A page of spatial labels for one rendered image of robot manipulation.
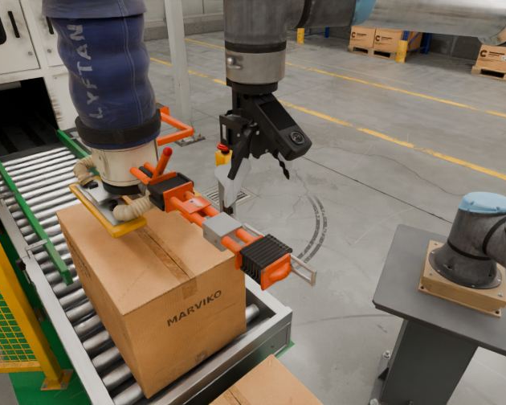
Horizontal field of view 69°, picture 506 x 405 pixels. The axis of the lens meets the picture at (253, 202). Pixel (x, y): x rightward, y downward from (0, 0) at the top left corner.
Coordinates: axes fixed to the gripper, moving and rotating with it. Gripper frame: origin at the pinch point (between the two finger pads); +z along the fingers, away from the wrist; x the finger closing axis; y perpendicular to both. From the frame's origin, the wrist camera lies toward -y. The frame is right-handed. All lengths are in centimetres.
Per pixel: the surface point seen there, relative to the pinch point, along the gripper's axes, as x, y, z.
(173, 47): -157, 304, 36
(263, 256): 1.8, -2.7, 11.9
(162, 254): 3, 41, 40
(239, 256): 4.1, 1.8, 13.6
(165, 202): 5.0, 29.3, 14.2
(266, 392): -8, 5, 81
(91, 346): 29, 59, 81
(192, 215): 3.6, 19.7, 13.6
